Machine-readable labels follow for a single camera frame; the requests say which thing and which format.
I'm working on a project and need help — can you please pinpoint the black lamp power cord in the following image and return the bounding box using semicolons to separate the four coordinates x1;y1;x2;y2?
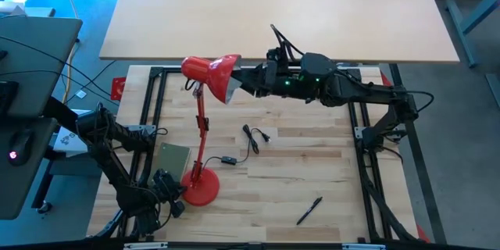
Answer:
184;77;272;167

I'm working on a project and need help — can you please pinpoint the green notebook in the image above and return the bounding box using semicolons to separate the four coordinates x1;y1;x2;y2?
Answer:
150;142;192;187

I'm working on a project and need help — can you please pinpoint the black computer mouse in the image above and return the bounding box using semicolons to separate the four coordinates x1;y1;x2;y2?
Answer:
7;128;34;167

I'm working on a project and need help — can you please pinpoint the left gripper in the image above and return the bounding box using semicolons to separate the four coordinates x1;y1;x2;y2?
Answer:
151;168;188;220

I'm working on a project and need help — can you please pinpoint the black leg with caster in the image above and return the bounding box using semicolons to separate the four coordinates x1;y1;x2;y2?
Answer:
30;155;55;216

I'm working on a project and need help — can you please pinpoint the red desk lamp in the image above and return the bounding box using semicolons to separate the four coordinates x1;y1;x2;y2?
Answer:
180;53;242;207

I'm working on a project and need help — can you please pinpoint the large wooden desk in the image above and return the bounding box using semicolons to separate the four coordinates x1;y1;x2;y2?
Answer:
98;0;461;65

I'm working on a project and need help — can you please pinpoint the black pen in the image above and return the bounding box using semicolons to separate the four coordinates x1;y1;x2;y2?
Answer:
295;196;323;227

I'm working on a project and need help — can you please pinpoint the grey metal desk frame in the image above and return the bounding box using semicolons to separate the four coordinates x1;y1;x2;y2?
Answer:
445;0;500;69

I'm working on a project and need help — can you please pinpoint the dark grey side desk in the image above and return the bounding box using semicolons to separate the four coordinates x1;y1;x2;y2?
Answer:
0;16;84;221

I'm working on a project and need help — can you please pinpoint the silver metal bracket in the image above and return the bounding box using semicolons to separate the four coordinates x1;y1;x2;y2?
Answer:
123;241;170;250
342;243;387;250

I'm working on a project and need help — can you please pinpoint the white box with logo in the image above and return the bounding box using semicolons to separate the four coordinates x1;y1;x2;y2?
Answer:
52;109;95;157

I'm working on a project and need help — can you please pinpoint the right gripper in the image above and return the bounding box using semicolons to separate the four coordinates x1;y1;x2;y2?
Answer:
233;48;292;98

